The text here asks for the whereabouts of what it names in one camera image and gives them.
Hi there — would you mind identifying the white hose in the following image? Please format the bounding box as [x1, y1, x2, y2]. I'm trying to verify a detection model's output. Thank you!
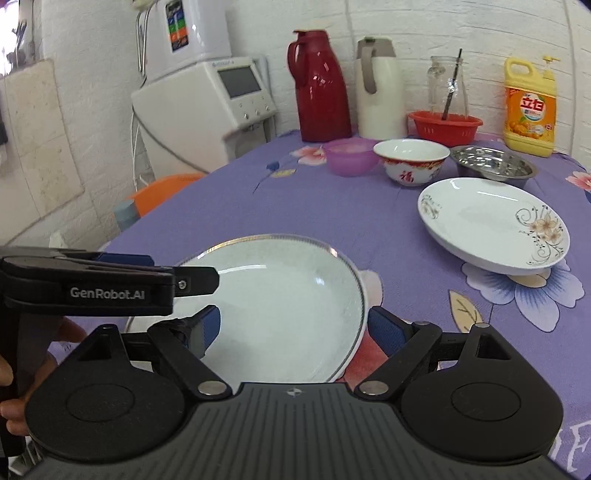
[134, 7, 155, 86]

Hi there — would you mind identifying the stainless steel bowl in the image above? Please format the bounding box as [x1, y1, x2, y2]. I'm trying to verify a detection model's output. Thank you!
[449, 145, 539, 189]

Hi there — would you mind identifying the white wall-mounted water purifier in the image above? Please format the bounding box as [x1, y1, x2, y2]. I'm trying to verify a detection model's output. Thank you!
[143, 0, 232, 80]

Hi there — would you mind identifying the dark stick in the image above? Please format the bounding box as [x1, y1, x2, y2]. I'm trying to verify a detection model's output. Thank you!
[441, 48, 464, 121]

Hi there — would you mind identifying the purple floral tablecloth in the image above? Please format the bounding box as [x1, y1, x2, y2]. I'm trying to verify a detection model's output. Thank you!
[99, 129, 591, 480]

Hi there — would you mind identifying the orange plastic stool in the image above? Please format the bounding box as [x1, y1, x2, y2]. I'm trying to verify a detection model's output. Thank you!
[124, 173, 206, 219]

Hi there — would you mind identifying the white water dispenser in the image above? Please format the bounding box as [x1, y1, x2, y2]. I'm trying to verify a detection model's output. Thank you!
[130, 60, 278, 179]

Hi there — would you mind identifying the clear glass jar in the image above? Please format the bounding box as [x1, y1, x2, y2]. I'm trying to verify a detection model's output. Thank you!
[427, 55, 470, 121]

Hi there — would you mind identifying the gold rimmed white plate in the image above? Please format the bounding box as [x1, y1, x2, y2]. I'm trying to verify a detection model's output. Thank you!
[124, 234, 369, 384]

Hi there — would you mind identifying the red thermos jug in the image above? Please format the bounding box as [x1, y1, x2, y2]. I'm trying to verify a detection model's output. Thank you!
[287, 30, 354, 143]

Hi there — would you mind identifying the grey-blue container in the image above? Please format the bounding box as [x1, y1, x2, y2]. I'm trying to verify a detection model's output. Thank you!
[115, 199, 140, 232]

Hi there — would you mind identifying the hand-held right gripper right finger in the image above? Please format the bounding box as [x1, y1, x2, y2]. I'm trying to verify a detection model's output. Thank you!
[355, 305, 525, 400]

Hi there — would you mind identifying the purple plastic bowl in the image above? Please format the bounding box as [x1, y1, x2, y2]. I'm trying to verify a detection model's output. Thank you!
[322, 138, 380, 177]

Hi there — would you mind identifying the white thermos jug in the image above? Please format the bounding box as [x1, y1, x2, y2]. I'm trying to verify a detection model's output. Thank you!
[355, 37, 408, 140]

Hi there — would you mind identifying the person's left hand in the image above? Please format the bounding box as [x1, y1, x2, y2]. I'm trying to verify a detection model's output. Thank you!
[0, 318, 88, 437]

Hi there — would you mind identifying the red plastic basket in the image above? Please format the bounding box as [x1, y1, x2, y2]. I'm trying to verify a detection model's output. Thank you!
[408, 110, 484, 148]

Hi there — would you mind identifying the red and white ceramic bowl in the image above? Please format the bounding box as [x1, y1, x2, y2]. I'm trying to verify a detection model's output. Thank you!
[373, 138, 451, 188]

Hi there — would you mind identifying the yellow detergent bottle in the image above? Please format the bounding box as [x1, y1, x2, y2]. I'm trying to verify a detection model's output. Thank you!
[503, 55, 559, 158]

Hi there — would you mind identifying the white plate with flower print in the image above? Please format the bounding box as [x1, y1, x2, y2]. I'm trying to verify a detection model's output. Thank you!
[418, 178, 571, 276]

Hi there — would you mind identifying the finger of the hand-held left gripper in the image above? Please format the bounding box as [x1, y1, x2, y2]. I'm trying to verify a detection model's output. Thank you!
[174, 266, 221, 296]
[95, 252, 156, 269]

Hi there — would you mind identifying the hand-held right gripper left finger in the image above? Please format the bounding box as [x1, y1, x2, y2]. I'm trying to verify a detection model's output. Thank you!
[65, 305, 232, 401]

